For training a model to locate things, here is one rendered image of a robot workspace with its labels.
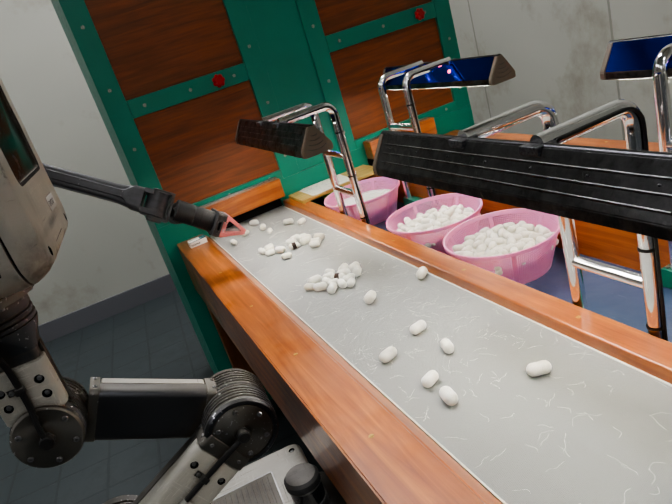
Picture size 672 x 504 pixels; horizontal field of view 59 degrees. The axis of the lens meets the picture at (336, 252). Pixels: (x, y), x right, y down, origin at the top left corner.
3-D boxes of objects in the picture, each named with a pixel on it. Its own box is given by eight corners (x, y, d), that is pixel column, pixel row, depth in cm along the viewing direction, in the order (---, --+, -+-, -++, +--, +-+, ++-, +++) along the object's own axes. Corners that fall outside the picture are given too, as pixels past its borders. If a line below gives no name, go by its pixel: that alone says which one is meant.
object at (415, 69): (438, 218, 182) (402, 74, 166) (405, 208, 200) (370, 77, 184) (486, 196, 188) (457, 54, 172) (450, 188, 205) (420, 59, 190)
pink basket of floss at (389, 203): (393, 227, 186) (385, 199, 183) (319, 237, 198) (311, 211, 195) (415, 196, 208) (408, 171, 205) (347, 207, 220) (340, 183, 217)
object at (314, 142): (304, 160, 138) (295, 130, 135) (236, 144, 193) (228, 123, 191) (334, 148, 140) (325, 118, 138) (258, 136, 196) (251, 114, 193)
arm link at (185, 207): (170, 218, 155) (176, 197, 155) (165, 219, 161) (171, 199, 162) (195, 226, 158) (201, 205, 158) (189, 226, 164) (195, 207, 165)
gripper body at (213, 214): (217, 209, 168) (193, 201, 165) (226, 215, 159) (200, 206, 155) (210, 231, 168) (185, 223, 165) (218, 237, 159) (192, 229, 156)
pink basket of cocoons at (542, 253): (500, 308, 124) (491, 268, 120) (430, 275, 147) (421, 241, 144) (593, 258, 132) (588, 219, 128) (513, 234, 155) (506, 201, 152)
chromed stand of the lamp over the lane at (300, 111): (324, 271, 170) (275, 120, 154) (300, 255, 188) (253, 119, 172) (380, 245, 176) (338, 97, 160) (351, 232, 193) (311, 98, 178)
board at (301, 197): (303, 204, 208) (302, 200, 207) (289, 198, 221) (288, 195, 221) (382, 170, 218) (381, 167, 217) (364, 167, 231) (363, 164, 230)
